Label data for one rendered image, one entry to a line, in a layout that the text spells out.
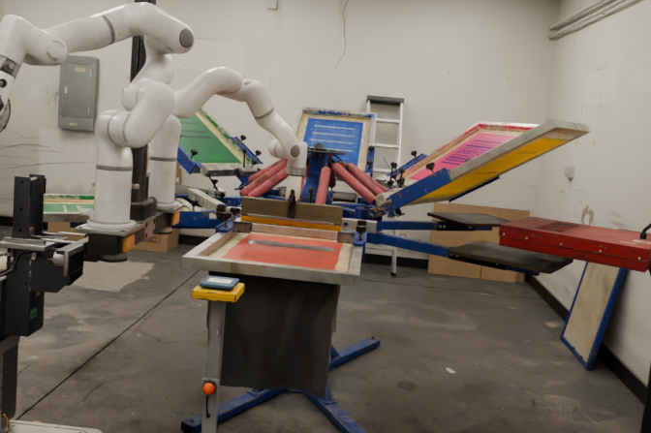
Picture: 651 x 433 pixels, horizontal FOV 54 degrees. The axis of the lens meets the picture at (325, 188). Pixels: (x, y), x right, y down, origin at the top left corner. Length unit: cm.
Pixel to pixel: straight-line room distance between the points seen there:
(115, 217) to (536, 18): 574
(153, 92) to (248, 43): 521
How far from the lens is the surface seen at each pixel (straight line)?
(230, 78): 229
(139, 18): 176
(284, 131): 242
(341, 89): 678
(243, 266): 212
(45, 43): 168
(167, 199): 223
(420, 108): 677
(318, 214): 256
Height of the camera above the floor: 147
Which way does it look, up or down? 6 degrees down
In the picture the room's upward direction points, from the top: 5 degrees clockwise
